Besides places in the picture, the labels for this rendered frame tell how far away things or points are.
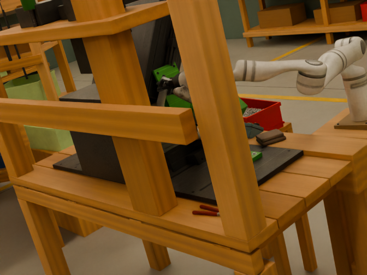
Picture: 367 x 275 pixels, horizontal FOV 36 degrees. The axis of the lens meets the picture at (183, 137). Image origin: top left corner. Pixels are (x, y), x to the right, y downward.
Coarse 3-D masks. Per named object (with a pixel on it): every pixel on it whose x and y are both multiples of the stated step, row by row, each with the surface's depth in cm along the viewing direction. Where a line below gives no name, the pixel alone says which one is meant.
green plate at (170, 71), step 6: (168, 66) 221; (174, 66) 222; (156, 72) 217; (162, 72) 218; (168, 72) 220; (174, 72) 222; (156, 78) 217; (168, 96) 218; (174, 96) 220; (168, 102) 218; (174, 102) 219; (180, 102) 221; (186, 102) 223
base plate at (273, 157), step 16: (64, 160) 262; (256, 160) 207; (272, 160) 203; (288, 160) 200; (176, 176) 211; (192, 176) 207; (208, 176) 204; (256, 176) 194; (272, 176) 195; (176, 192) 198; (192, 192) 194; (208, 192) 191
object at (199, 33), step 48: (96, 0) 165; (192, 0) 138; (96, 48) 174; (192, 48) 144; (0, 96) 253; (144, 96) 179; (192, 96) 151; (0, 144) 260; (144, 144) 180; (240, 144) 153; (144, 192) 187; (240, 192) 155
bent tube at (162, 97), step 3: (159, 81) 214; (156, 84) 215; (165, 90) 213; (159, 93) 213; (162, 93) 213; (165, 93) 213; (159, 96) 212; (162, 96) 212; (165, 96) 213; (159, 99) 212; (162, 99) 212; (159, 102) 211; (162, 102) 212; (159, 105) 211; (162, 105) 211; (198, 132) 220; (198, 135) 219
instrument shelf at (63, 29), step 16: (112, 16) 167; (128, 16) 162; (144, 16) 165; (160, 16) 169; (0, 32) 222; (16, 32) 201; (32, 32) 190; (48, 32) 183; (64, 32) 176; (80, 32) 170; (96, 32) 164; (112, 32) 159
